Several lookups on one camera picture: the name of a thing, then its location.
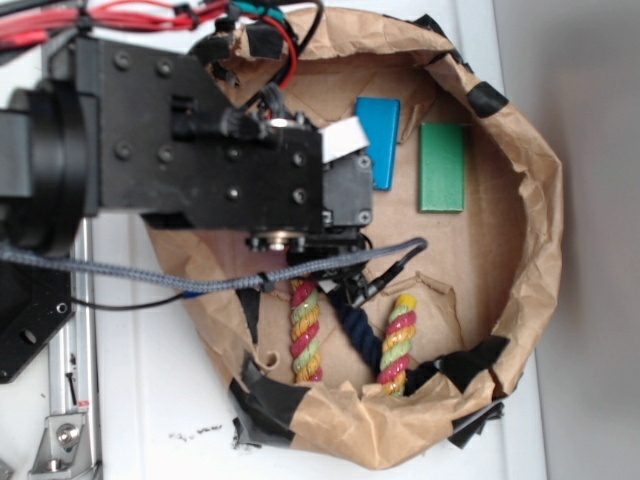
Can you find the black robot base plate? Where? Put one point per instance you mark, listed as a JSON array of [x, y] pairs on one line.
[[35, 305]]

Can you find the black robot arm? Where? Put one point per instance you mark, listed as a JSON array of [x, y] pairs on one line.
[[116, 127]]

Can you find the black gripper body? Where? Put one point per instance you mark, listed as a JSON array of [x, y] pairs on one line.
[[286, 183]]

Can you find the blue rectangular block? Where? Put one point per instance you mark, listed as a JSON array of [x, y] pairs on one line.
[[379, 118]]

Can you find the brown paper basin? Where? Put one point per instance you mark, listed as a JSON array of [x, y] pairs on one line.
[[486, 287]]

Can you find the aluminium extrusion rail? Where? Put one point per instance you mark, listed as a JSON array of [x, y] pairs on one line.
[[72, 351]]

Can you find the green rectangular block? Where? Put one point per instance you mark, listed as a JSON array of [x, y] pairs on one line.
[[442, 168]]

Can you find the metal corner bracket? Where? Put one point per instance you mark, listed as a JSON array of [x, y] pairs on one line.
[[64, 451]]

